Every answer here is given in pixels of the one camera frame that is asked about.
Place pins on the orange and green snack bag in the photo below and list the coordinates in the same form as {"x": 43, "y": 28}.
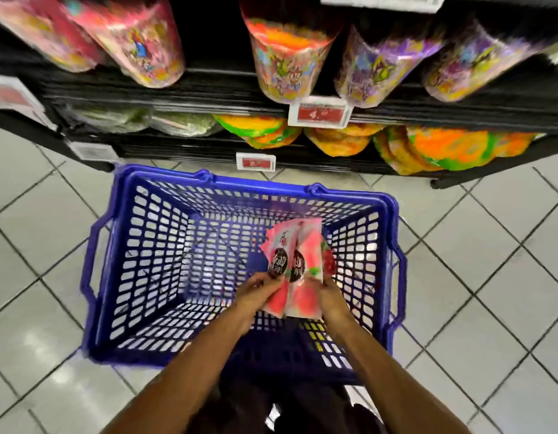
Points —
{"x": 338, "y": 142}
{"x": 514, "y": 143}
{"x": 396, "y": 153}
{"x": 256, "y": 128}
{"x": 455, "y": 146}

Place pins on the blue plastic shopping basket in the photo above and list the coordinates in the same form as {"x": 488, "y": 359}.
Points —
{"x": 143, "y": 248}

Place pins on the person's dark trousers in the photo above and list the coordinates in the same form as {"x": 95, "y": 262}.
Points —
{"x": 288, "y": 406}

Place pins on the person's left fingers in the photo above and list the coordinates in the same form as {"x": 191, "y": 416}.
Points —
{"x": 270, "y": 282}

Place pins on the white paper shelf label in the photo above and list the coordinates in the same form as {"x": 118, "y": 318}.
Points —
{"x": 93, "y": 151}

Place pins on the orange cartoon snack bag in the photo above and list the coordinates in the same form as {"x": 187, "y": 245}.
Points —
{"x": 288, "y": 58}

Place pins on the person's left forearm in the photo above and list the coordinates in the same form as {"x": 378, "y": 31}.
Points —
{"x": 184, "y": 375}

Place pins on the person's left hand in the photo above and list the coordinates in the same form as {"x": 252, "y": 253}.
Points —
{"x": 254, "y": 296}

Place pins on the red and white price tag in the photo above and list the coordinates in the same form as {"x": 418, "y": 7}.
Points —
{"x": 383, "y": 2}
{"x": 256, "y": 162}
{"x": 14, "y": 99}
{"x": 320, "y": 112}

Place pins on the black store shelf unit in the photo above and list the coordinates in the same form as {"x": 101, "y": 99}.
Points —
{"x": 215, "y": 85}

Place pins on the person's right forearm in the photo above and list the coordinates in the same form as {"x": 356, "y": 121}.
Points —
{"x": 392, "y": 379}

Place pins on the pink snack packet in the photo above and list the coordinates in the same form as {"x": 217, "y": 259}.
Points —
{"x": 308, "y": 248}
{"x": 279, "y": 248}
{"x": 328, "y": 262}

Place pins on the person's right fingers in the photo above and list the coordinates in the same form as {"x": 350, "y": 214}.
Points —
{"x": 316, "y": 284}

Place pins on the pink cartoon snack bag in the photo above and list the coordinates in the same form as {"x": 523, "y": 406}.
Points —
{"x": 48, "y": 31}
{"x": 134, "y": 40}

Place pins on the person's right hand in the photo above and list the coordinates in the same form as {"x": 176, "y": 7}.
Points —
{"x": 331, "y": 302}

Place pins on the purple cartoon snack bag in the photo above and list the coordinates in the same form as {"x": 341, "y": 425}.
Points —
{"x": 473, "y": 63}
{"x": 378, "y": 67}

